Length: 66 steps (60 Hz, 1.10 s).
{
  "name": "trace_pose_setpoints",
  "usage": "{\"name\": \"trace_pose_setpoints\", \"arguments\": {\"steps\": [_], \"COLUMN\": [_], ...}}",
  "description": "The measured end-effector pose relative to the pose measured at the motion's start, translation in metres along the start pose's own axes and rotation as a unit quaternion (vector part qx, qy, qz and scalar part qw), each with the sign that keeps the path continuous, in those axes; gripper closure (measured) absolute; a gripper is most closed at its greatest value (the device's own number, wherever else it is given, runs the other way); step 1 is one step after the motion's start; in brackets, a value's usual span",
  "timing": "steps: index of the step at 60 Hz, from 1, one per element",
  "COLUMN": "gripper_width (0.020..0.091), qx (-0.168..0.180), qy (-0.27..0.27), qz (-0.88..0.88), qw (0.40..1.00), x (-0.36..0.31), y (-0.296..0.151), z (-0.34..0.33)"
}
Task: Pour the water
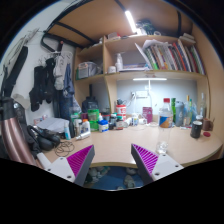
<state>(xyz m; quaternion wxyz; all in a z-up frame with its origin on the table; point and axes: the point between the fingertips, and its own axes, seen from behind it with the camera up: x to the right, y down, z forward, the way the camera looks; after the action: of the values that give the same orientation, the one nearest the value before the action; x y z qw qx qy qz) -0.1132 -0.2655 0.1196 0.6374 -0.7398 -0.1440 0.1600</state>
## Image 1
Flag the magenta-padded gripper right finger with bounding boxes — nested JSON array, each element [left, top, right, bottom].
[[130, 143, 184, 186]]

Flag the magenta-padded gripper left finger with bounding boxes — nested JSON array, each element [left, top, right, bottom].
[[44, 144, 96, 187]]

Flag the clear red-capped drink bottle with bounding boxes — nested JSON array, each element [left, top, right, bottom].
[[155, 97, 174, 155]]

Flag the black hair dryer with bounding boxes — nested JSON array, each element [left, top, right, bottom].
[[28, 124, 63, 153]]

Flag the black mug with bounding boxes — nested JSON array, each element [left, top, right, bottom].
[[189, 120, 204, 139]]

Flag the grey shaker bottle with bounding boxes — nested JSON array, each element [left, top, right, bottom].
[[174, 100, 185, 128]]

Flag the pink box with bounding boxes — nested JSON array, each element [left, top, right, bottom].
[[142, 106, 154, 124]]

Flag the pink metallic cylinder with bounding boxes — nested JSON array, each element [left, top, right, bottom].
[[0, 96, 38, 168]]

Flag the blue glass bottle gold cap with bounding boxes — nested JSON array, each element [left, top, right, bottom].
[[184, 94, 193, 127]]

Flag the tall green bottle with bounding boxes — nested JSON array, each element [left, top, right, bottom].
[[170, 97, 177, 124]]

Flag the white bottle with blue lid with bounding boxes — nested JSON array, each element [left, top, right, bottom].
[[98, 119, 110, 133]]

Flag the stacked green jars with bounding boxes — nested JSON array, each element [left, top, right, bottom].
[[87, 108, 100, 132]]

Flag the brown cork-wrapped cup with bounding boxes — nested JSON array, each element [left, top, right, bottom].
[[202, 118, 214, 132]]

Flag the green-capped glass bottle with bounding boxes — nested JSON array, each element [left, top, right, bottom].
[[188, 98, 198, 124]]

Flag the red and white can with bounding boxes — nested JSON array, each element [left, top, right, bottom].
[[115, 104, 128, 122]]

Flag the tall clear glass bottle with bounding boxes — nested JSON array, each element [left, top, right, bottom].
[[199, 92, 207, 118]]

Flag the blue hanging garment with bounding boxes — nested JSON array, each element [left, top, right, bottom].
[[61, 63, 76, 118]]

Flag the black hanging jacket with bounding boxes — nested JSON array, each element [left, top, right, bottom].
[[29, 58, 56, 113]]

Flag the wooden shelf unit with books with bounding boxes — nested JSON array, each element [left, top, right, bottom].
[[73, 33, 211, 113]]

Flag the coiled black cable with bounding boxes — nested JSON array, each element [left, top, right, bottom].
[[54, 139, 76, 158]]

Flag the white wall power outlet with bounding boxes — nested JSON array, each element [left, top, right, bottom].
[[134, 90, 149, 99]]

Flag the black metal frame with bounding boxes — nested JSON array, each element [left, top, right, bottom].
[[41, 21, 98, 53]]

